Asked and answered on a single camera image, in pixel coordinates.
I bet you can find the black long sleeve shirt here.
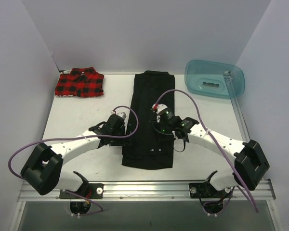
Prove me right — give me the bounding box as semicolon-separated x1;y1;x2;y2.
122;71;175;170

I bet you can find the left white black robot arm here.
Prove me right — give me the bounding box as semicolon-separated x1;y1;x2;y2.
21;112;128;198

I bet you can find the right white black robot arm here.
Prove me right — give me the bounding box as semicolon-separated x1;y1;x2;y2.
152;104;270;197

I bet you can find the red black plaid folded shirt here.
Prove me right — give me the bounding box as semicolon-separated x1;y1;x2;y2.
54;67;104;98

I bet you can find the teal plastic bin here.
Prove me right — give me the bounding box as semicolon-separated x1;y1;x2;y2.
184;60;245;99

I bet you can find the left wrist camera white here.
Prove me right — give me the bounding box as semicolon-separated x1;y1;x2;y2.
112;111;127;120

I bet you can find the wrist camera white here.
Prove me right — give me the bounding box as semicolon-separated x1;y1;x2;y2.
151;103;168;115
112;111;127;120

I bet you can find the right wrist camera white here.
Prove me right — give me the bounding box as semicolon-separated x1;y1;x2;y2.
151;103;168;115

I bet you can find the aluminium front rail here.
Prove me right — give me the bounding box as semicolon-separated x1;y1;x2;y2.
16;180;276;202

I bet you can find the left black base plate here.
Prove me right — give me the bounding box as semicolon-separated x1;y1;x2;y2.
59;183;104;199

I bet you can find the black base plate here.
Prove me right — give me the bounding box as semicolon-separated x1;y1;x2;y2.
59;183;104;199
188;182;229;199

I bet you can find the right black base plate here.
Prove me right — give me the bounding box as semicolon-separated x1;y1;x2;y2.
188;182;229;199

